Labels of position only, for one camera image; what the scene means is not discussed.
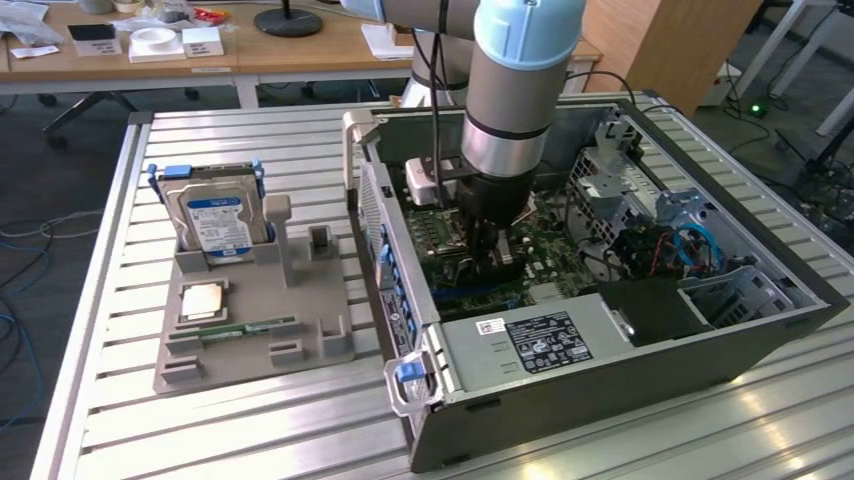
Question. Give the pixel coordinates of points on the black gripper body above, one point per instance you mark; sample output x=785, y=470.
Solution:
x=497, y=197

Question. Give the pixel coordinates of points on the green graphics card black fan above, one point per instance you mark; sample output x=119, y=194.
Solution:
x=490, y=280

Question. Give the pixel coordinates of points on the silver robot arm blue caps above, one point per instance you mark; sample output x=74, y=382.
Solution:
x=507, y=100

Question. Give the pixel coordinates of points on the CPU socket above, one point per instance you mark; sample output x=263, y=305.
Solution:
x=450, y=225

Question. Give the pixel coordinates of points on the silver socket cover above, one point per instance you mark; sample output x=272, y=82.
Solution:
x=529, y=212

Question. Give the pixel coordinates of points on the green motherboard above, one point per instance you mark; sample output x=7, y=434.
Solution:
x=423, y=232

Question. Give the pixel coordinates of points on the silver chipset heatsink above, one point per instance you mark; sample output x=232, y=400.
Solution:
x=547, y=295

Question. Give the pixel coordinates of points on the blue expansion slot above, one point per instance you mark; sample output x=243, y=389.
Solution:
x=450, y=294

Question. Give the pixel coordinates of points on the silver disk bay cage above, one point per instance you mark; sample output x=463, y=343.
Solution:
x=601, y=200

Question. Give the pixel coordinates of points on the grey power supply unit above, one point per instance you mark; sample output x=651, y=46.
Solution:
x=481, y=360

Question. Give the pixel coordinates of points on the black plastic fan shroud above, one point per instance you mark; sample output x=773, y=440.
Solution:
x=647, y=310

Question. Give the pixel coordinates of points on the beige card retainer latch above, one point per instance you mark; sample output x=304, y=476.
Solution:
x=360, y=122

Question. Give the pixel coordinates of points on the blue case release latch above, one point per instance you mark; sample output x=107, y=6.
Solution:
x=408, y=372

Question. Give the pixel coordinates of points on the dark grey open PC case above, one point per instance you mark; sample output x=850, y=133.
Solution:
x=601, y=400

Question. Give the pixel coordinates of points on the slanted silver disk bay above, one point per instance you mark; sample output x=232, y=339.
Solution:
x=734, y=295

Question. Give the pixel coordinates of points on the white paper stack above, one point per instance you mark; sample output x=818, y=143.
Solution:
x=383, y=45

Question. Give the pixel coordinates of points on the grey parts rack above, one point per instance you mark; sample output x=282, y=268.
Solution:
x=254, y=300

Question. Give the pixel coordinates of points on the hard disk blue carrier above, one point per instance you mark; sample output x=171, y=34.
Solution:
x=214, y=225

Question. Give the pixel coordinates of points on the white socket box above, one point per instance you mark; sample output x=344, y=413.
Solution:
x=723, y=87

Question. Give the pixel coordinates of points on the silver CPU chip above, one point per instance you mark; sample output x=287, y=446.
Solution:
x=202, y=300

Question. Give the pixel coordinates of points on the black round lamp base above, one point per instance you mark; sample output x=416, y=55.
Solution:
x=287, y=24

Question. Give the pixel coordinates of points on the white labelled box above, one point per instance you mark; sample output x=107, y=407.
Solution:
x=200, y=37

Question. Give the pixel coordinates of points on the red small item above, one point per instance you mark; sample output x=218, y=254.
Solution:
x=208, y=16

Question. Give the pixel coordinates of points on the flat white box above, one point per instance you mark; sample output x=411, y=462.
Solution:
x=156, y=55

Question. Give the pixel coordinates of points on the white tape roll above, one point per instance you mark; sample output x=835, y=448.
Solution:
x=152, y=36

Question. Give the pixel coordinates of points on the dark bagged item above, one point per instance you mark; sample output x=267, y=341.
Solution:
x=172, y=14

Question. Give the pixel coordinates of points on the black office chair base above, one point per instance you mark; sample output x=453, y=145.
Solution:
x=74, y=112

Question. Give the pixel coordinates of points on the beige tape roll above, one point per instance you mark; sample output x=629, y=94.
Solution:
x=127, y=6

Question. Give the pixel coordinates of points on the black topped white box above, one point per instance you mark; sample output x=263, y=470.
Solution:
x=94, y=32

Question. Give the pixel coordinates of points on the grey cup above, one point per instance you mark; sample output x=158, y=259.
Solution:
x=96, y=6

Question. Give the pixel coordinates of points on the white paper card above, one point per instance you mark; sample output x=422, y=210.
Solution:
x=34, y=51

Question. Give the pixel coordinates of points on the clear plastic bag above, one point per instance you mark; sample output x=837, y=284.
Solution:
x=27, y=25

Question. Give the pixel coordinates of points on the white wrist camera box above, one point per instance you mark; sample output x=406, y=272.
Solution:
x=423, y=182

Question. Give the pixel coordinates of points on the wooden desk white frame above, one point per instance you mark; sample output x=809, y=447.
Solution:
x=40, y=67
x=320, y=55

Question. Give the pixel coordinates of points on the green lit power switch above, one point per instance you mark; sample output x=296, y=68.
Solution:
x=755, y=108

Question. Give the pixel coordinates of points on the white table frame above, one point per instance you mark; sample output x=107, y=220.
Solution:
x=837, y=112

